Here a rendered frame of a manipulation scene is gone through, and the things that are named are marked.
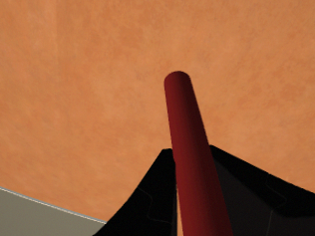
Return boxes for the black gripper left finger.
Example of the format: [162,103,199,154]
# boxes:
[92,148,177,236]

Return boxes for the dark red peg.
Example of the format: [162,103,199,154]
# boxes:
[162,72,233,236]

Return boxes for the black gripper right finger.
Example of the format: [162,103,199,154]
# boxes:
[210,145,315,236]

